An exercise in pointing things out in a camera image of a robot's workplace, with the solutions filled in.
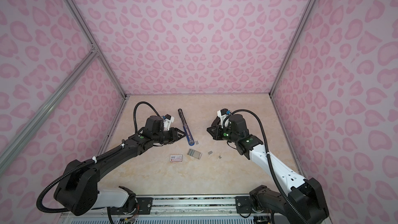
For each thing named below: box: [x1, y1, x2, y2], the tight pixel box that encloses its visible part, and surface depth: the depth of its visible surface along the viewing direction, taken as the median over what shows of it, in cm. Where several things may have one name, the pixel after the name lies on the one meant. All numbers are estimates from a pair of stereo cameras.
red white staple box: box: [169, 154, 183, 163], surface depth 90 cm
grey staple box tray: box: [187, 148, 203, 160], surface depth 92 cm
